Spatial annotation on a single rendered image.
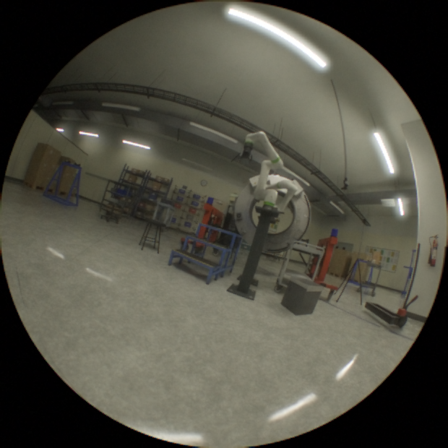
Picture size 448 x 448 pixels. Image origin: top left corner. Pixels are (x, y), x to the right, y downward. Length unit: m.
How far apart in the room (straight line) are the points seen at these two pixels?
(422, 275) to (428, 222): 0.94
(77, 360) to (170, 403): 0.34
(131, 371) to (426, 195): 4.28
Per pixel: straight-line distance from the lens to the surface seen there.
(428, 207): 3.82
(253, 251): 1.56
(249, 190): 2.86
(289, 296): 1.65
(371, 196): 7.21
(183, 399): 0.63
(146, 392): 0.62
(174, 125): 5.81
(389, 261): 10.50
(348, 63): 3.94
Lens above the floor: 0.57
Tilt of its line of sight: 3 degrees up
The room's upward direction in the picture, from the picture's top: 17 degrees clockwise
